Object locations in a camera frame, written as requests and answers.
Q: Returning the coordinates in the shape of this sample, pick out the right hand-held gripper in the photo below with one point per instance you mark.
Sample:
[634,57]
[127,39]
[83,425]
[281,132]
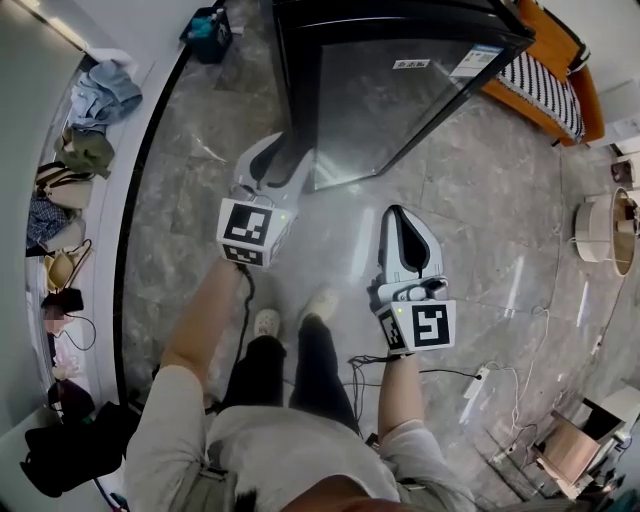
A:
[425,325]

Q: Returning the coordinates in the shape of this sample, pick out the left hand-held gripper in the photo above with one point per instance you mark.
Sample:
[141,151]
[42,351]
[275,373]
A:
[247,227]

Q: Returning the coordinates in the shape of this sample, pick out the black glass-door fridge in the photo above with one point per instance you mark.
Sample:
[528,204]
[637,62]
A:
[380,100]

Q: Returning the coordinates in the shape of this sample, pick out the person's right forearm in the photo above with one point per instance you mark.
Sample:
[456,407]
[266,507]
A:
[400,395]

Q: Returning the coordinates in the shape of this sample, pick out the person's left forearm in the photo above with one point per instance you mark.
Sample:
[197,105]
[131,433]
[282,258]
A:
[200,320]

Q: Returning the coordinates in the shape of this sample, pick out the person's right cream shoe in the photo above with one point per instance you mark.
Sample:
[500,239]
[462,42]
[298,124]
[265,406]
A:
[320,302]

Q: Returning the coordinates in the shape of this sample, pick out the person's cream shoe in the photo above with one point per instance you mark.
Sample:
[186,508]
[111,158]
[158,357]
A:
[320,302]
[266,324]

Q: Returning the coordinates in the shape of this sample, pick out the person's left cream shoe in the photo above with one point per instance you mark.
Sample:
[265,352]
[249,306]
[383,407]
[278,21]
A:
[266,324]

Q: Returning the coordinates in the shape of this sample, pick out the dark blue storage crate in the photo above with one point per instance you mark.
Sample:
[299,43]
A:
[212,45]

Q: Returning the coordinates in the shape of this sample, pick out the person's black trousers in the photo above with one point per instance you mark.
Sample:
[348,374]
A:
[315,370]

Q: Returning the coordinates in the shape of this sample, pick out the white power strip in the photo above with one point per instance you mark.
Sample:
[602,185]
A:
[475,384]

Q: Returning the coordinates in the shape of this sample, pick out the light blue denim garment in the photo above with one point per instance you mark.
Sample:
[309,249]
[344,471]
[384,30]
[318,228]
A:
[105,95]

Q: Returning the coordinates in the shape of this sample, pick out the olive green garment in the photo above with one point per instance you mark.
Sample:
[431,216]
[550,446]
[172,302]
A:
[85,152]

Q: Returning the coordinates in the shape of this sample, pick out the round white wooden-top table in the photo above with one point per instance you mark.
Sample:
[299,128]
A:
[592,230]

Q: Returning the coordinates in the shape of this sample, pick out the cream cloth bag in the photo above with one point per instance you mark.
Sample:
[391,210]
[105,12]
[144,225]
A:
[67,235]

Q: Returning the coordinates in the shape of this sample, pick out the black-and-white striped blanket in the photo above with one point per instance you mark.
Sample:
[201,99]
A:
[545,90]

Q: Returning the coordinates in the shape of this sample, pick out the yellow bag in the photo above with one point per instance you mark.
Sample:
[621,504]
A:
[60,270]

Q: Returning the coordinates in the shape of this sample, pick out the blue checked cloth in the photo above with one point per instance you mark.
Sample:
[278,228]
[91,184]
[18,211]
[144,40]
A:
[45,220]

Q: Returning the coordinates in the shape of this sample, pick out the person's light grey shirt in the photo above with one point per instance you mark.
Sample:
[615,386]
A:
[280,450]

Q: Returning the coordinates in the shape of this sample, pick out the small black pouch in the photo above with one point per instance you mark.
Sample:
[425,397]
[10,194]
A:
[65,300]

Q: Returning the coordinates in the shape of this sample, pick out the orange sofa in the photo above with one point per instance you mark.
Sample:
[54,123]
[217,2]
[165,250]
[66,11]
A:
[592,100]

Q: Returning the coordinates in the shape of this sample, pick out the white water dispenser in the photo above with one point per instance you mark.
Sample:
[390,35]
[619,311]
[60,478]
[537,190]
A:
[622,130]

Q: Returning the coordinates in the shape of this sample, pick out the small pink item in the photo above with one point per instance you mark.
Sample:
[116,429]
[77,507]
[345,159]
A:
[55,320]

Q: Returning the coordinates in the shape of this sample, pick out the wooden cabinet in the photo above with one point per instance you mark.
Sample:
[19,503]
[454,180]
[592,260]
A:
[570,447]

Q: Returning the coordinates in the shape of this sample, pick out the dark purple bag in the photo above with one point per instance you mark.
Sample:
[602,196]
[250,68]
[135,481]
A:
[72,402]

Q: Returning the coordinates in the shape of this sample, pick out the large black bag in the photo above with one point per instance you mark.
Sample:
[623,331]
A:
[75,445]

